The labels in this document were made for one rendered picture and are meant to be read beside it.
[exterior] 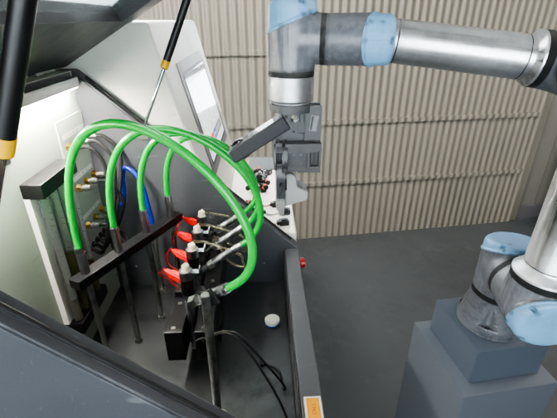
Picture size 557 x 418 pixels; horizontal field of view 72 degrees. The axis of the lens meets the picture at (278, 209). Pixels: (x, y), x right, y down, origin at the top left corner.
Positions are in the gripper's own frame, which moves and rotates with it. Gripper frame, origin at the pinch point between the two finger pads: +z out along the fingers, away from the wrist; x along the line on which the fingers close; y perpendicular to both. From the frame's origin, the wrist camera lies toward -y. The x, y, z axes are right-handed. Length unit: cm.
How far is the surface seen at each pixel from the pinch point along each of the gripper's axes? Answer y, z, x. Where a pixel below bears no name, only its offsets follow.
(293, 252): 5.6, 28.2, 28.0
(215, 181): -9.6, -11.7, -14.2
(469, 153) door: 155, 60, 208
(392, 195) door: 97, 90, 201
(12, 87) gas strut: -22.4, -27.9, -33.5
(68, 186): -37.1, -6.3, -2.0
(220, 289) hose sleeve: -10.2, 7.8, -14.2
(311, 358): 6.0, 28.3, -10.7
